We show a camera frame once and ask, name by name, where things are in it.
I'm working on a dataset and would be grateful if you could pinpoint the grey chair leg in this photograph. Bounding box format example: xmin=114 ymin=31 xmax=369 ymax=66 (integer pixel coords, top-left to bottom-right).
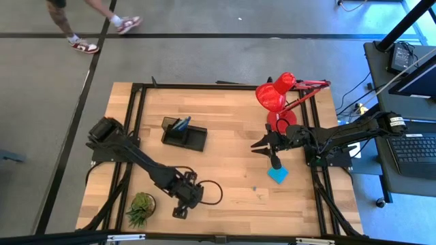
xmin=0 ymin=148 xmax=27 ymax=164

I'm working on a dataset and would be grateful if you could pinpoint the black desk monitor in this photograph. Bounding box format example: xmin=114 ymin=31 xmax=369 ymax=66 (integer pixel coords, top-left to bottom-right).
xmin=388 ymin=54 xmax=436 ymax=100

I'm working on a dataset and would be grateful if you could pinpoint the silver frame bracket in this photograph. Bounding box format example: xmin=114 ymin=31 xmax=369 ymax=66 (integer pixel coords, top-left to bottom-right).
xmin=295 ymin=237 xmax=337 ymax=245
xmin=107 ymin=233 xmax=146 ymax=243

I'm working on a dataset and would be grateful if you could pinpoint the dark grey side desk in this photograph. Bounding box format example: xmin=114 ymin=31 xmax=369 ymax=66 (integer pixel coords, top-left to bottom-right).
xmin=363 ymin=40 xmax=436 ymax=122
xmin=370 ymin=117 xmax=436 ymax=198

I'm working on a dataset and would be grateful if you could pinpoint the black mesh desk organizer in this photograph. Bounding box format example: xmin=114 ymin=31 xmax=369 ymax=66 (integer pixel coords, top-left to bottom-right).
xmin=160 ymin=116 xmax=208 ymax=152

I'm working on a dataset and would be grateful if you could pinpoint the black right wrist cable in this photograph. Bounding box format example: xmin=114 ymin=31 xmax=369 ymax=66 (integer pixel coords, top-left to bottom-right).
xmin=274 ymin=117 xmax=297 ymax=137

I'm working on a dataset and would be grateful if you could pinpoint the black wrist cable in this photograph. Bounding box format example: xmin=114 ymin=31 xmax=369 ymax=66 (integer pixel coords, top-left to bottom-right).
xmin=197 ymin=179 xmax=224 ymax=206
xmin=274 ymin=117 xmax=297 ymax=137

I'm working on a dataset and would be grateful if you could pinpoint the person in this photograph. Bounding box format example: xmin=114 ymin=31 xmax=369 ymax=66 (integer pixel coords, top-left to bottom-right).
xmin=46 ymin=0 xmax=123 ymax=45

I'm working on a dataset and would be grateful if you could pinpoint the black vertical post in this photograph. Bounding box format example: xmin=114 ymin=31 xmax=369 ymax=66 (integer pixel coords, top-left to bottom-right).
xmin=377 ymin=0 xmax=436 ymax=52

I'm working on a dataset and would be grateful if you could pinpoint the red white sneaker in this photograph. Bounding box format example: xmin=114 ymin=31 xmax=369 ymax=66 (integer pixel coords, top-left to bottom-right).
xmin=69 ymin=37 xmax=100 ymax=55
xmin=116 ymin=16 xmax=143 ymax=35

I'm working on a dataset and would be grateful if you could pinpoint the black power adapter box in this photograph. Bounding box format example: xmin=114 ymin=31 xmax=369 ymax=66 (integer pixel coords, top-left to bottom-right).
xmin=389 ymin=42 xmax=416 ymax=74

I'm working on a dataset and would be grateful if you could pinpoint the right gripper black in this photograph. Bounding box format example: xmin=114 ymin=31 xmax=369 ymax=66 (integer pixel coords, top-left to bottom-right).
xmin=251 ymin=122 xmax=308 ymax=170

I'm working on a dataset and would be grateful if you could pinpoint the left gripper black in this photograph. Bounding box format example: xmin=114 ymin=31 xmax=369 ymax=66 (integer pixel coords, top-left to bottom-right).
xmin=172 ymin=171 xmax=205 ymax=219

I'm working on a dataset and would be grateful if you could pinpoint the teal sticky note pad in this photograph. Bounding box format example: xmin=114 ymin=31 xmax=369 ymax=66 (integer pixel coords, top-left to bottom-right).
xmin=266 ymin=165 xmax=290 ymax=185

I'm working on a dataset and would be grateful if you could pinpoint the black aluminium table frame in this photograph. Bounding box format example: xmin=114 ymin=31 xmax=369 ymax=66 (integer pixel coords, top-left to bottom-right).
xmin=80 ymin=81 xmax=364 ymax=239

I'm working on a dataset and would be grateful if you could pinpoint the red desk lamp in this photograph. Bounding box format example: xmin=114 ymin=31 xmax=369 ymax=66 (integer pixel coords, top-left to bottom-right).
xmin=255 ymin=71 xmax=331 ymax=134

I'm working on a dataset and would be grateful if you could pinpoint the potted green succulent plant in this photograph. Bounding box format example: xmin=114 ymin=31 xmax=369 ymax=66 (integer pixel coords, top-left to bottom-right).
xmin=125 ymin=192 xmax=157 ymax=229

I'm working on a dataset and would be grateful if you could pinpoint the black computer keyboard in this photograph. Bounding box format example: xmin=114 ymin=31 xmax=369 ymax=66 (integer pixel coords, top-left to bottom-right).
xmin=386 ymin=133 xmax=436 ymax=180

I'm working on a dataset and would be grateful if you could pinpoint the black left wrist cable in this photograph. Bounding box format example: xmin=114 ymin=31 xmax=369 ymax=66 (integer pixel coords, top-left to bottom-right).
xmin=197 ymin=179 xmax=224 ymax=206

